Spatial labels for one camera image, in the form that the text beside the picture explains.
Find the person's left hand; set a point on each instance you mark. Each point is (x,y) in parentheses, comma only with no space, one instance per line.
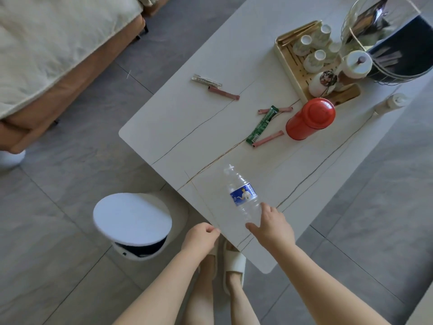
(198,239)

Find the cream slipper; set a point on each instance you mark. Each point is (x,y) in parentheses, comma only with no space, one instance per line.
(234,263)
(212,253)

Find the shiny foil packet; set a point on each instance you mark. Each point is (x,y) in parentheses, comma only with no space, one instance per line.
(375,16)

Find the white tea cup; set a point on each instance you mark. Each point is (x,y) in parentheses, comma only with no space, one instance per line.
(321,35)
(314,61)
(302,45)
(334,50)

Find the person's right leg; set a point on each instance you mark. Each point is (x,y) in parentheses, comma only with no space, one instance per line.
(242,301)

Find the person's left fingers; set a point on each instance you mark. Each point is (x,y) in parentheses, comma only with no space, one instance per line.
(209,229)

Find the white floral teapot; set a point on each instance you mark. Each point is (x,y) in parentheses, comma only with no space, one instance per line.
(321,85)

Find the white round object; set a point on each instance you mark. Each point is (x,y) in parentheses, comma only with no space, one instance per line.
(10,158)

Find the wooden tea tongs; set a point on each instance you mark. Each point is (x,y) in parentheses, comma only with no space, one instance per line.
(299,33)

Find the small white bottle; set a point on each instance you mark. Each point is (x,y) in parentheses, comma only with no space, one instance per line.
(390,103)

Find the cream tea tray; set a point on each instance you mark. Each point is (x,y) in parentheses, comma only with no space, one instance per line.
(294,69)

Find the person's leg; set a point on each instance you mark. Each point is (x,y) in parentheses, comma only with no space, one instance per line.
(242,301)
(199,297)

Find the person's right forearm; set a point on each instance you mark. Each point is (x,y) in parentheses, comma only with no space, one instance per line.
(321,287)

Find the cream sofa cover cloth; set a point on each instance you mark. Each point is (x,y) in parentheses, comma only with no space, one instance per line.
(50,43)

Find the clear plastic water bottle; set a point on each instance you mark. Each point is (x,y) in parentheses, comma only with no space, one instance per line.
(242,196)

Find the white lidded trash can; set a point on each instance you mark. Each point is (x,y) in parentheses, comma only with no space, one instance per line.
(132,219)

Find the cream left slipper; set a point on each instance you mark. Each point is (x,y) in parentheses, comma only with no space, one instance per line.
(212,253)

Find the red canister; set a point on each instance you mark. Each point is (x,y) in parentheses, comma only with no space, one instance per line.
(309,119)

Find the dark blue package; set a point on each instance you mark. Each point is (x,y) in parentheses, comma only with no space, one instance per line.
(409,47)

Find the orange sofa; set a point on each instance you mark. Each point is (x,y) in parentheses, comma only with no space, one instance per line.
(71,87)

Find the cream right slipper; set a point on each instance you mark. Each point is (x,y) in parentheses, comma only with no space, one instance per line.
(234,263)

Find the pink stick sachet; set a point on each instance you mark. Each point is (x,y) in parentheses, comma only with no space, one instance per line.
(223,93)
(268,139)
(286,109)

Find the silver sachet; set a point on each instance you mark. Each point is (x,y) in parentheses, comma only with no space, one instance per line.
(205,80)

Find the person's left forearm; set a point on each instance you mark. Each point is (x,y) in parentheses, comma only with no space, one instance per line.
(159,291)

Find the person's left leg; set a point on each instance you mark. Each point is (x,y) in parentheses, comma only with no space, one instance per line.
(199,297)

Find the green stick sachet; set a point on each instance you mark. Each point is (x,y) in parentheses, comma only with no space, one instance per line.
(262,125)

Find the person's right thumb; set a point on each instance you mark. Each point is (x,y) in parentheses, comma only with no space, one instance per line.
(254,228)

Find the person's right hand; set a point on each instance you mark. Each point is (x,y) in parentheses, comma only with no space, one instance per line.
(275,233)

